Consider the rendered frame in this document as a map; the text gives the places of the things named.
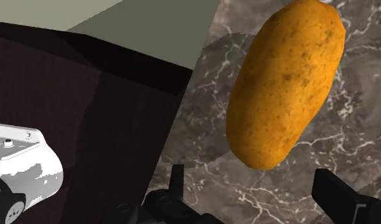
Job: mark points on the dark robot stand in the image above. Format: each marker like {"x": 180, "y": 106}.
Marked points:
{"x": 84, "y": 124}

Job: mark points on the orange-brown potato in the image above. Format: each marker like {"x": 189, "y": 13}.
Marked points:
{"x": 283, "y": 90}

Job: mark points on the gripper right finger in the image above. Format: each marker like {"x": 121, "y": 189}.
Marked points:
{"x": 339, "y": 197}

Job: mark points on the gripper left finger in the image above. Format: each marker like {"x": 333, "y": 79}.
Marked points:
{"x": 167, "y": 204}

